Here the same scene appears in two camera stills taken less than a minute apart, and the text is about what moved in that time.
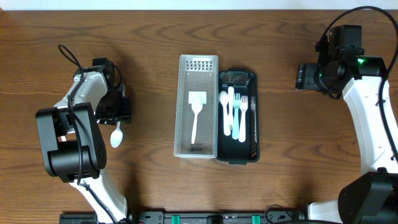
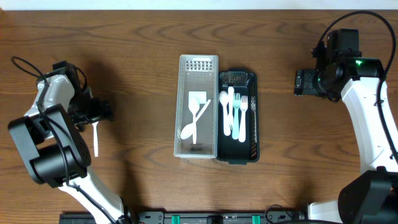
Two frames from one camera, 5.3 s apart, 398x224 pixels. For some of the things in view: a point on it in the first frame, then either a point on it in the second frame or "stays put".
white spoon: x=116 y=137 → x=188 y=130
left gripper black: x=119 y=109 → x=101 y=109
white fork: x=236 y=104 stays put
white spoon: x=224 y=99 stays put
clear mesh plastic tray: x=196 y=73 stays put
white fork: x=242 y=132 stays put
